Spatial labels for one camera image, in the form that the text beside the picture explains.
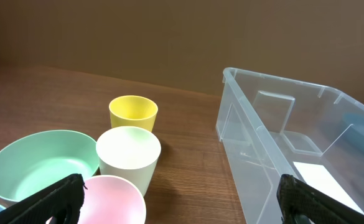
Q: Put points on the white paper label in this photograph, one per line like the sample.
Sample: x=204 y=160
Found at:
x=318 y=177

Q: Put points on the mint green plastic bowl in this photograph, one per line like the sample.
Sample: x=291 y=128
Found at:
x=36 y=161

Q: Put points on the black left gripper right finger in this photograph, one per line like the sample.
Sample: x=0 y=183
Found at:
x=302 y=204

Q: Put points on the cream plastic cup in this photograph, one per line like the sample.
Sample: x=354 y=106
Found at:
x=129 y=152

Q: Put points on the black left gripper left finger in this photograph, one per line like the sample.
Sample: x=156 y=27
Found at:
x=60 y=202

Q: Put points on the yellow plastic cup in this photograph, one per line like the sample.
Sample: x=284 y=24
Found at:
x=132 y=110

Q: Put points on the clear plastic storage container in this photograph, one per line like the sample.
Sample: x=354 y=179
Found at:
x=267 y=122

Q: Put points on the pink plastic cup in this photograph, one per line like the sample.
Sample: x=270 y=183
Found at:
x=112 y=200

